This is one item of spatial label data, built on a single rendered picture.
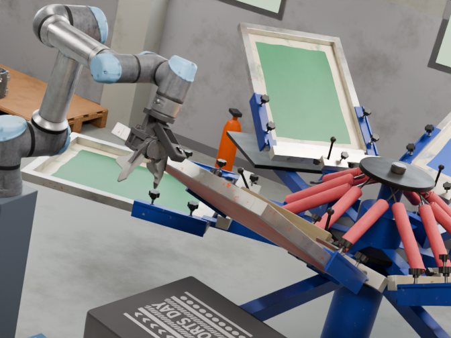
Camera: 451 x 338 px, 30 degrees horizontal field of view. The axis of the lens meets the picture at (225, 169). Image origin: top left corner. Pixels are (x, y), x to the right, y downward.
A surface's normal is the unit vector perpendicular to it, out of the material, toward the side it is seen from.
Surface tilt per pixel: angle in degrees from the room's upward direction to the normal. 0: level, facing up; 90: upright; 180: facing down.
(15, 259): 90
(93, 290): 0
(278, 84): 32
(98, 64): 90
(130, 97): 90
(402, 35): 90
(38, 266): 0
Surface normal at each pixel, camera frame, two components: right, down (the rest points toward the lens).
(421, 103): -0.44, 0.22
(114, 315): 0.22, -0.91
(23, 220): 0.87, 0.34
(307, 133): 0.35, -0.56
